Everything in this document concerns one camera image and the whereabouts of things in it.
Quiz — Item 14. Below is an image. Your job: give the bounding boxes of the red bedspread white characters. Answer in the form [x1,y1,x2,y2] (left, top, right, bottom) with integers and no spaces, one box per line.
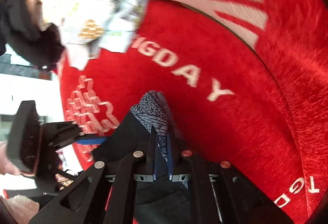
[58,0,327,223]

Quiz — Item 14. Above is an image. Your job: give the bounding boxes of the person's left hand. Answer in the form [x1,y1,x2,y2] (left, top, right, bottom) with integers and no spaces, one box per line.
[1,141,40,223]

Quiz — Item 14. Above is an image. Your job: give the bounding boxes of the black pants grey waistband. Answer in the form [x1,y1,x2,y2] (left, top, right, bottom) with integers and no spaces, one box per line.
[92,91,192,223]

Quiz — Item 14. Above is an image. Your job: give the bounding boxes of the white patterned quilt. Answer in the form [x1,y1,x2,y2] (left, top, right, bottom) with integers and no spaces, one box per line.
[40,0,148,71]

